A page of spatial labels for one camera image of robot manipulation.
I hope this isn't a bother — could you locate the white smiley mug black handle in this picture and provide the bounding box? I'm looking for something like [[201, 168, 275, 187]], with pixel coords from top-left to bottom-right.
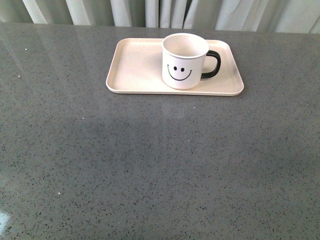
[[161, 33, 222, 90]]

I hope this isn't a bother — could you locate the cream rectangular plastic tray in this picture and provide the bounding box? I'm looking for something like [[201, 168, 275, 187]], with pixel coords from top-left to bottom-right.
[[105, 38, 244, 96]]

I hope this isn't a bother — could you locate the white pleated curtain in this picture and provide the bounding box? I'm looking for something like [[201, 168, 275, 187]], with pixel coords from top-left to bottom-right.
[[0, 0, 320, 34]]

